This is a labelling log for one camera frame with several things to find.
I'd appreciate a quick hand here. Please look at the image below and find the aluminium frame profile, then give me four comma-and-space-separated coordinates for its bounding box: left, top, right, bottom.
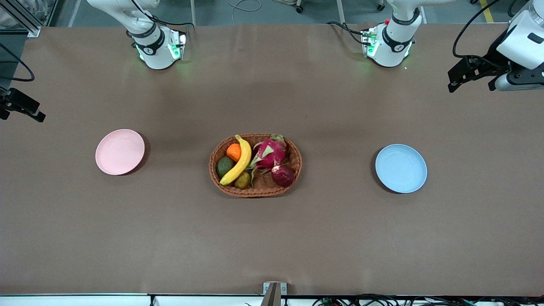
0, 0, 41, 38

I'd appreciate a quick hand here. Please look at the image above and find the blue plate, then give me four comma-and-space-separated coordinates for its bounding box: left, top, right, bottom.
375, 144, 428, 194

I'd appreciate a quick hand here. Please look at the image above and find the white floor cable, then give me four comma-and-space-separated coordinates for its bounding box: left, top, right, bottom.
227, 0, 262, 13

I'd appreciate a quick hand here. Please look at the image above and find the yellow banana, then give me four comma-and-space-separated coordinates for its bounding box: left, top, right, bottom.
219, 135, 252, 186

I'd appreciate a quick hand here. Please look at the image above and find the green avocado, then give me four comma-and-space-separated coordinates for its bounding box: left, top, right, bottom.
217, 156, 235, 179

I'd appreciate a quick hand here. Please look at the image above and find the red apple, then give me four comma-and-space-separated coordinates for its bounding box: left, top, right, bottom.
271, 165, 296, 188

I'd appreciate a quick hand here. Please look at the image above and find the pink plate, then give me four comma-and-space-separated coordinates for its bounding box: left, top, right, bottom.
95, 129, 145, 176

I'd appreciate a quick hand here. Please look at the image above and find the grey metal camera post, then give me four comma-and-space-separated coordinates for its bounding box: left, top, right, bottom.
263, 282, 287, 306

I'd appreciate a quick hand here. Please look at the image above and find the brown kiwi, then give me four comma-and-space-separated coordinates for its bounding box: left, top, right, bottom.
234, 171, 252, 190

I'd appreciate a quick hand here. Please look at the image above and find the bundle of black cables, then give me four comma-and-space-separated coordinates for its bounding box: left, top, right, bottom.
312, 294, 544, 306

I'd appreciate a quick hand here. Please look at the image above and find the black left arm base cable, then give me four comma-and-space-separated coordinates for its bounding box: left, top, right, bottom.
326, 21, 368, 45

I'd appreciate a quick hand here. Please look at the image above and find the black arm base cable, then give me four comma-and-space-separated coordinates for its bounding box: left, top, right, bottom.
149, 15, 197, 30
326, 21, 368, 45

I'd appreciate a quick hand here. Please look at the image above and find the pink dragon fruit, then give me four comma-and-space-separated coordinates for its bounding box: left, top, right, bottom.
246, 134, 289, 187

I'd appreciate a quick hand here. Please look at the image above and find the black right arm base cable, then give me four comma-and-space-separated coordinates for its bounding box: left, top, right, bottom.
149, 15, 197, 30

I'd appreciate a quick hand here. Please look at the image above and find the brown wicker basket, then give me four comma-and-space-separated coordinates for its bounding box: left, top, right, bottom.
208, 133, 303, 198

